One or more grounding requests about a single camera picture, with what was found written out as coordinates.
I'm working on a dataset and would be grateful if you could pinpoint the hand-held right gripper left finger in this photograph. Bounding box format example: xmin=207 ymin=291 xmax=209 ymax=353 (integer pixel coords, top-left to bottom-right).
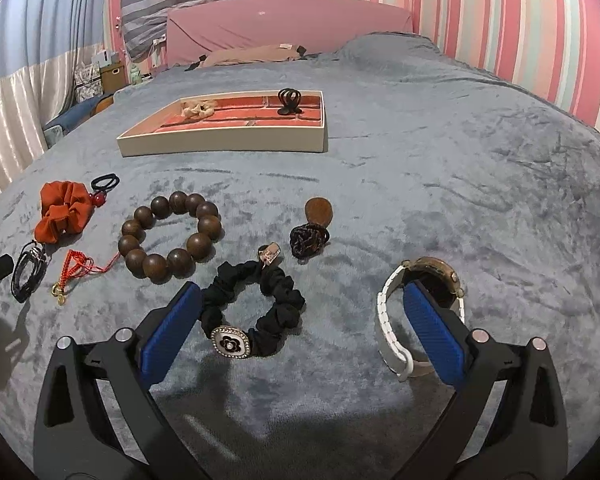
xmin=34 ymin=281 xmax=216 ymax=480

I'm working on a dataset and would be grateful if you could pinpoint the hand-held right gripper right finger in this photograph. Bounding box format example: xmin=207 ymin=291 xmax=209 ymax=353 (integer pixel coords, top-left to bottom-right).
xmin=390 ymin=280 xmax=568 ymax=480

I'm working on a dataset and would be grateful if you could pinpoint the black cord bracelet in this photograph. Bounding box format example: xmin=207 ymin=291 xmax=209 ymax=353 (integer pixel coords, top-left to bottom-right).
xmin=11 ymin=241 xmax=48 ymax=303

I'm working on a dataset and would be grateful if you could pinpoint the white band wristwatch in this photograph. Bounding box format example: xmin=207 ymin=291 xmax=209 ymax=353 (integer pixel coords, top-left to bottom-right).
xmin=376 ymin=256 xmax=465 ymax=380

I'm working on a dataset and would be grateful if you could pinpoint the brown wooden bead bracelet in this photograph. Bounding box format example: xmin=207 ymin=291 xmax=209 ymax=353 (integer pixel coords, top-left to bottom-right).
xmin=118 ymin=191 xmax=224 ymax=280

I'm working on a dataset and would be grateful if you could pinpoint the red cord with gold charms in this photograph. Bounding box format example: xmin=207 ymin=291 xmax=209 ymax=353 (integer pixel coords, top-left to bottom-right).
xmin=50 ymin=249 xmax=122 ymax=307

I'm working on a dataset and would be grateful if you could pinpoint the orange scrunchie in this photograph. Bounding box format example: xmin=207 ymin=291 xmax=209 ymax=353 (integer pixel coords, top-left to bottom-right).
xmin=34 ymin=180 xmax=95 ymax=245

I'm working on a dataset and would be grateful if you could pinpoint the black scrunchie with flower charm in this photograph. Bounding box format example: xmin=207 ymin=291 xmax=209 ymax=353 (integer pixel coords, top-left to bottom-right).
xmin=200 ymin=260 xmax=306 ymax=359

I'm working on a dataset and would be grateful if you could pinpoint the black hair ties red bead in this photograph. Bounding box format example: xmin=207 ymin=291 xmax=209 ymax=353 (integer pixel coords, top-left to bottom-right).
xmin=89 ymin=174 xmax=121 ymax=208

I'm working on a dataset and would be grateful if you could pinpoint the rhinestone charm hair tie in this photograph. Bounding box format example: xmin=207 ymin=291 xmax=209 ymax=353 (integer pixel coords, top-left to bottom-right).
xmin=257 ymin=242 xmax=282 ymax=267

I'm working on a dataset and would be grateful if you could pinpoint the knotted cord hair tie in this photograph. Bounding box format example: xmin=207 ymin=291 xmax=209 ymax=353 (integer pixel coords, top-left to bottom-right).
xmin=288 ymin=196 xmax=335 ymax=262

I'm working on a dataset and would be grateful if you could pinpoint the cream tray with brick lining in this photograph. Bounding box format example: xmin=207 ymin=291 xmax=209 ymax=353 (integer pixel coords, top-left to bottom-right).
xmin=116 ymin=89 xmax=329 ymax=158

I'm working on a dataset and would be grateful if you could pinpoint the sheer white curtain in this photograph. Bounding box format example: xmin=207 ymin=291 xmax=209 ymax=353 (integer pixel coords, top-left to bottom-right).
xmin=0 ymin=50 xmax=78 ymax=216

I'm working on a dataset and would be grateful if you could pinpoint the blue folded fabric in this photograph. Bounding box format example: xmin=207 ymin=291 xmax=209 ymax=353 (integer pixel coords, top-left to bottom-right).
xmin=42 ymin=92 xmax=116 ymax=136

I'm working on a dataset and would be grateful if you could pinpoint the patterned storage box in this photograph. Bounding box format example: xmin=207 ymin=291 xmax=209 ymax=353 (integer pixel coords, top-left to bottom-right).
xmin=74 ymin=62 xmax=103 ymax=103

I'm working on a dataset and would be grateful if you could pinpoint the beige scrunchie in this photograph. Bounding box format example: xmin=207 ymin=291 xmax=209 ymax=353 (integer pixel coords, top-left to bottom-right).
xmin=180 ymin=100 xmax=217 ymax=120

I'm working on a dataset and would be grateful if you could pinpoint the brown storage box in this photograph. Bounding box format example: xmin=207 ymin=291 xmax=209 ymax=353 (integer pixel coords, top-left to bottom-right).
xmin=100 ymin=62 xmax=127 ymax=95

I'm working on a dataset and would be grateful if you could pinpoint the black claw hair clip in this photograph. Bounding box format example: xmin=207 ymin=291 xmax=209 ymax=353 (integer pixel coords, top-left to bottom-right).
xmin=276 ymin=88 xmax=303 ymax=116

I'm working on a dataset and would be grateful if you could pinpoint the blue striped curtain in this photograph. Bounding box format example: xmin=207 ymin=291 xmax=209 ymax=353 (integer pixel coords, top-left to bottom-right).
xmin=0 ymin=0 xmax=108 ymax=91

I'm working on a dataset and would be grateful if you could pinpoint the tan folded cloth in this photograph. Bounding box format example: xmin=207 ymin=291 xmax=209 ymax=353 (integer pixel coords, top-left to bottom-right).
xmin=200 ymin=44 xmax=301 ymax=68

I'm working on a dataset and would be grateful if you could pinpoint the pink pillow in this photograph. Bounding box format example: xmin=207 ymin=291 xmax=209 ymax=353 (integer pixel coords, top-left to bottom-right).
xmin=165 ymin=0 xmax=415 ymax=68

